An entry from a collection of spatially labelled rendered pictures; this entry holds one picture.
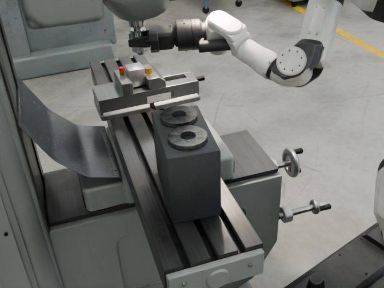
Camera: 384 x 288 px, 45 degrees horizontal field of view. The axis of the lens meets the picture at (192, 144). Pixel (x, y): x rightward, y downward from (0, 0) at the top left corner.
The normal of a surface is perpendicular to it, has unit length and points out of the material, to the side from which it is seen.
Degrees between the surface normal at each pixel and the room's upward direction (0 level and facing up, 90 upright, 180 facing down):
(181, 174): 90
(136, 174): 0
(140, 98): 90
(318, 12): 51
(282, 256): 0
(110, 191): 90
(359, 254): 0
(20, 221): 88
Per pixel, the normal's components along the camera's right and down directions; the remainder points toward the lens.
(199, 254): -0.04, -0.84
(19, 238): 0.31, 0.48
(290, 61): -0.39, -0.14
